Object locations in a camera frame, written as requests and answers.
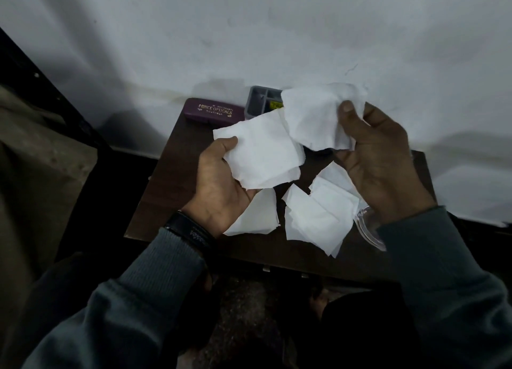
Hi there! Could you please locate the person's right hand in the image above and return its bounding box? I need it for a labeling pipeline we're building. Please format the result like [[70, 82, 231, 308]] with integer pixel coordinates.
[[334, 100, 437, 225]]

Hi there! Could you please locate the person's left hand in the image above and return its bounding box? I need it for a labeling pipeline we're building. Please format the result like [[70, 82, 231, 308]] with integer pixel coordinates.
[[182, 136, 263, 239]]

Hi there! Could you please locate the white tissue sheet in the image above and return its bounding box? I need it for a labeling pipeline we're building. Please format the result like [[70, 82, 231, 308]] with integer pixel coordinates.
[[212, 108, 307, 191], [281, 82, 369, 152]]

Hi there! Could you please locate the clear glass ashtray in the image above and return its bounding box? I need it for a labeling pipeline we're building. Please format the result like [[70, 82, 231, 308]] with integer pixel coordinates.
[[354, 205, 388, 253]]

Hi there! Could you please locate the maroon spectacle case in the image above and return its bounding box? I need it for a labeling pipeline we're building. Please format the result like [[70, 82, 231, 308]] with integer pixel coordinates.
[[183, 97, 245, 127]]

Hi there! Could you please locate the pile of white tissue papers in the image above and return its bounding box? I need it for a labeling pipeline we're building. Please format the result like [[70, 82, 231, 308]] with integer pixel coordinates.
[[223, 160, 365, 258]]

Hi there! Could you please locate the person's right forearm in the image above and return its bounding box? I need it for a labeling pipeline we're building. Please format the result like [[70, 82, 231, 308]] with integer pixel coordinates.
[[375, 206, 512, 369]]

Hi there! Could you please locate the person's left forearm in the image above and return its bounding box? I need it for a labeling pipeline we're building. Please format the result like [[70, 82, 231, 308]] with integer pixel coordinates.
[[22, 228, 209, 369]]

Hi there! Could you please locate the black wristwatch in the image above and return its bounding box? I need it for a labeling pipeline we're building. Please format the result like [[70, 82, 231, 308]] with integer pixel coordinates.
[[163, 211, 219, 257]]

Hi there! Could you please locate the grey plastic organizer box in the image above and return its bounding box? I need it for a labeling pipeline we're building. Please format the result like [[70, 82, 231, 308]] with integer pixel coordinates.
[[244, 86, 285, 120]]

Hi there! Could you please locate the khaki blanket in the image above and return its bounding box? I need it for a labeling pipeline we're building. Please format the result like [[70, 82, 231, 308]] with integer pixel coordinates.
[[0, 84, 99, 369]]

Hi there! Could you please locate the black bed frame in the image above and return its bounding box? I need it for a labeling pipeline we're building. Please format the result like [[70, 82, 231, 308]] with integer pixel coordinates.
[[0, 26, 113, 149]]

